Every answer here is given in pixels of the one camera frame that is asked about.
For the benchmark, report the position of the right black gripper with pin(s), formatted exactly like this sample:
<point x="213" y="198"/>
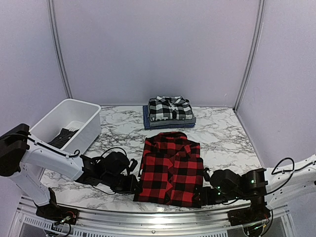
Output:
<point x="206" y="198"/>

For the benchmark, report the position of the aluminium front frame rail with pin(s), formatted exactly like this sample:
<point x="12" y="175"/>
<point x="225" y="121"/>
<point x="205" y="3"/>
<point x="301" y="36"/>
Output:
<point x="102" y="223"/>

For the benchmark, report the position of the red black plaid shirt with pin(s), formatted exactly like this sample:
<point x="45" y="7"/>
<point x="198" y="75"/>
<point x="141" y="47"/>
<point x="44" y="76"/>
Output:
<point x="171" y="171"/>

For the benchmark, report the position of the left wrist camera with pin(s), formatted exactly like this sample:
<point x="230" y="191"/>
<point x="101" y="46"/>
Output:
<point x="133" y="164"/>

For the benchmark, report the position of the dark striped shirt in bin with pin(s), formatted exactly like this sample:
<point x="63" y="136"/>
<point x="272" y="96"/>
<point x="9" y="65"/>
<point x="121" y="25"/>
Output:
<point x="62" y="138"/>

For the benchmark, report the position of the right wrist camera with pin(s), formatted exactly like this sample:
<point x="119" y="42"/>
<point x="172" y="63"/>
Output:
<point x="207" y="172"/>

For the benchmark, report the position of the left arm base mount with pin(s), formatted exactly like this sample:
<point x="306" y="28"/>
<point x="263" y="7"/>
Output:
<point x="57" y="215"/>

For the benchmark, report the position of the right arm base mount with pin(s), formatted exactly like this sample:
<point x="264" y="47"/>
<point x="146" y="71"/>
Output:
<point x="247" y="215"/>

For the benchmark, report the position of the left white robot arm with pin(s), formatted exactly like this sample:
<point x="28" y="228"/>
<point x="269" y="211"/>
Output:
<point x="18" y="148"/>

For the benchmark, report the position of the blue checked folded shirt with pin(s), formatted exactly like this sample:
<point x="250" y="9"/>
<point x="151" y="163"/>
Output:
<point x="147" y="125"/>

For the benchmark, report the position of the black white plaid folded shirt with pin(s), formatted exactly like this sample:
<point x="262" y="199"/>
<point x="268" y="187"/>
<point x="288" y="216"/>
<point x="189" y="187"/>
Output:
<point x="169" y="108"/>

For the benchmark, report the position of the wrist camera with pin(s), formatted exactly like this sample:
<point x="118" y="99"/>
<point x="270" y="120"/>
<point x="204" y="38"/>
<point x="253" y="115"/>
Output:
<point x="207" y="172"/>
<point x="133" y="164"/>

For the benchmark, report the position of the white plastic bin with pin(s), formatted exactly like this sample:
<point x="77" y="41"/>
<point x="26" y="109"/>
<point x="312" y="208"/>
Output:
<point x="74" y="115"/>

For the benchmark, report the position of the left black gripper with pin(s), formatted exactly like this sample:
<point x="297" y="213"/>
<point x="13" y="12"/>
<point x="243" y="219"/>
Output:
<point x="130" y="187"/>

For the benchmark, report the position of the right wall aluminium profile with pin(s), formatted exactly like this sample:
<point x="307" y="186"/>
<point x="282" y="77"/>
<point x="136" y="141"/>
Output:
<point x="251" y="57"/>

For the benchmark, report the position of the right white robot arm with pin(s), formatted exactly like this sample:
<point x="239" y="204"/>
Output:
<point x="269" y="187"/>

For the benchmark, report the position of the wall aluminium profile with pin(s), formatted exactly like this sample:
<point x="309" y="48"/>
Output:
<point x="251" y="57"/>
<point x="58" y="49"/>

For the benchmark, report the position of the left wall aluminium profile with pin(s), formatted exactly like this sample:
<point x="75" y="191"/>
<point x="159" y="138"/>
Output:
<point x="58" y="49"/>

